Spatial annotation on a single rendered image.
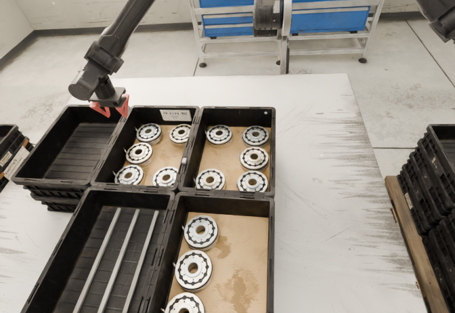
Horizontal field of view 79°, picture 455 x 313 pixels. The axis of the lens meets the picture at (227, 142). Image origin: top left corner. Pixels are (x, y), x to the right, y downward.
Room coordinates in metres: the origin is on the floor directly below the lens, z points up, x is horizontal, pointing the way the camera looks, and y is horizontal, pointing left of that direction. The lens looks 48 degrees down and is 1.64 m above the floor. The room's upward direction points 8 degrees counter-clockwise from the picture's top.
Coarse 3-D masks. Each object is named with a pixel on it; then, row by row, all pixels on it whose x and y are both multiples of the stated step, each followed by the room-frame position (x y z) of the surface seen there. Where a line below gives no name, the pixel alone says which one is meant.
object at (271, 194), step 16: (272, 112) 0.77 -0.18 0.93; (272, 128) 0.68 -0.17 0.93; (192, 144) 0.67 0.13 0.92; (272, 144) 0.62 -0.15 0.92; (272, 160) 0.54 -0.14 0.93; (272, 176) 0.49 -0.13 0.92; (208, 192) 0.45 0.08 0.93; (224, 192) 0.45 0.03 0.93; (240, 192) 0.44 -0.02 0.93; (256, 192) 0.43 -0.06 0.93; (272, 192) 0.42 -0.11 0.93
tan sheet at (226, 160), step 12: (240, 132) 0.78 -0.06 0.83; (240, 144) 0.72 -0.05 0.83; (204, 156) 0.68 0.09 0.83; (216, 156) 0.67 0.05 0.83; (228, 156) 0.66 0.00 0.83; (204, 168) 0.62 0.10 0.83; (216, 168) 0.62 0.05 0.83; (228, 168) 0.61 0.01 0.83; (240, 168) 0.60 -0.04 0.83; (228, 180) 0.56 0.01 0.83
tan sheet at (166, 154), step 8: (168, 128) 0.86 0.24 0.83; (168, 136) 0.82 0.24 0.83; (160, 144) 0.77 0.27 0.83; (168, 144) 0.77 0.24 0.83; (160, 152) 0.73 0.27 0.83; (168, 152) 0.72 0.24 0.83; (176, 152) 0.72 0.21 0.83; (160, 160) 0.69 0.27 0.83; (168, 160) 0.69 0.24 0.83; (176, 160) 0.68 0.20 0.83; (144, 168) 0.66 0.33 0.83; (152, 168) 0.66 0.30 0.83; (160, 168) 0.65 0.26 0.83; (152, 176) 0.62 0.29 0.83; (144, 184) 0.59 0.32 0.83; (152, 184) 0.58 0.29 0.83
